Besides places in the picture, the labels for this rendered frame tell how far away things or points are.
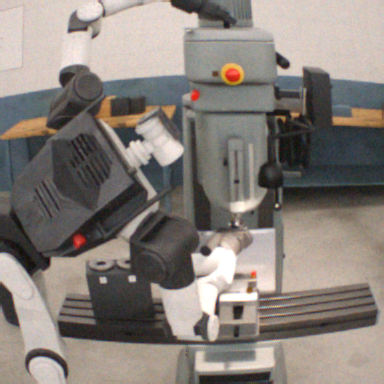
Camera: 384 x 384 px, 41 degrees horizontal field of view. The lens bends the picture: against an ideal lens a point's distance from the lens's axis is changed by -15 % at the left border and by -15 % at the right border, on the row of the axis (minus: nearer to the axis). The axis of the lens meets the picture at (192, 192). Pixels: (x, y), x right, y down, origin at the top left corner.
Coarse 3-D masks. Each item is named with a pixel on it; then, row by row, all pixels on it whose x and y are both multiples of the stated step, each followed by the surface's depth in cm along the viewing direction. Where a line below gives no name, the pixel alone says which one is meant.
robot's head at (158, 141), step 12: (156, 120) 133; (144, 132) 134; (156, 132) 134; (168, 132) 136; (144, 144) 137; (156, 144) 135; (168, 144) 135; (180, 144) 138; (144, 156) 135; (156, 156) 136; (168, 156) 135
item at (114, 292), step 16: (96, 272) 187; (112, 272) 187; (128, 272) 188; (96, 288) 187; (112, 288) 188; (128, 288) 189; (144, 288) 190; (96, 304) 189; (112, 304) 190; (128, 304) 191; (144, 304) 192
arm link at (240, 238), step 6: (222, 228) 183; (228, 228) 183; (222, 234) 174; (228, 234) 174; (234, 234) 179; (240, 234) 178; (246, 234) 179; (234, 240) 173; (240, 240) 176; (246, 240) 180; (240, 246) 177; (246, 246) 180
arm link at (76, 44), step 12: (84, 12) 140; (96, 12) 141; (72, 24) 140; (84, 24) 140; (72, 36) 140; (84, 36) 141; (96, 36) 152; (72, 48) 139; (84, 48) 140; (60, 60) 140; (72, 60) 137; (84, 60) 139
